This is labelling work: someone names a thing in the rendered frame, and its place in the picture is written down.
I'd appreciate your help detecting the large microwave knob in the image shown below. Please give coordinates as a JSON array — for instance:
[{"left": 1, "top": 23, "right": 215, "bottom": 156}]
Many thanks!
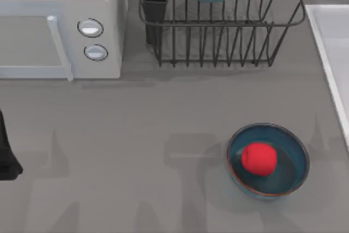
[{"left": 77, "top": 17, "right": 105, "bottom": 38}]

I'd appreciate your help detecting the blue bowl with red rim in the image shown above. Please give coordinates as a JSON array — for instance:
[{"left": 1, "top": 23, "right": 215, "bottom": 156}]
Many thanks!
[{"left": 226, "top": 122, "right": 311, "bottom": 200}]

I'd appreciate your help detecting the small microwave knob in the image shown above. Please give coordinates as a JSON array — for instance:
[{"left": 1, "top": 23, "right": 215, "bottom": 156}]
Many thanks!
[{"left": 83, "top": 44, "right": 109, "bottom": 62}]

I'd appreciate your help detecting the pale microwave oven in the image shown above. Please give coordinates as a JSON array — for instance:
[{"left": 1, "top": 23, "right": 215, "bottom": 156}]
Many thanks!
[{"left": 0, "top": 0, "right": 129, "bottom": 82}]

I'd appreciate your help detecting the microwave door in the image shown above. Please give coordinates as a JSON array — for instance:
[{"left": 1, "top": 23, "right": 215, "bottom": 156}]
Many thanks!
[{"left": 0, "top": 10, "right": 72, "bottom": 80}]

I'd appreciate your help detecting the black wire dish rack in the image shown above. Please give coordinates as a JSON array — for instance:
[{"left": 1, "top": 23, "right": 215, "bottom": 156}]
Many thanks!
[{"left": 138, "top": 0, "right": 306, "bottom": 68}]

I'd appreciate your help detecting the microwave door handle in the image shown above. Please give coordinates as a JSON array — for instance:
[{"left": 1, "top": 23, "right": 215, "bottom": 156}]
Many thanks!
[{"left": 46, "top": 15, "right": 74, "bottom": 82}]

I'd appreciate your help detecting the red apple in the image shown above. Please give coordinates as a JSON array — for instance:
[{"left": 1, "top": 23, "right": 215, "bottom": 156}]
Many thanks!
[{"left": 241, "top": 142, "right": 278, "bottom": 177}]

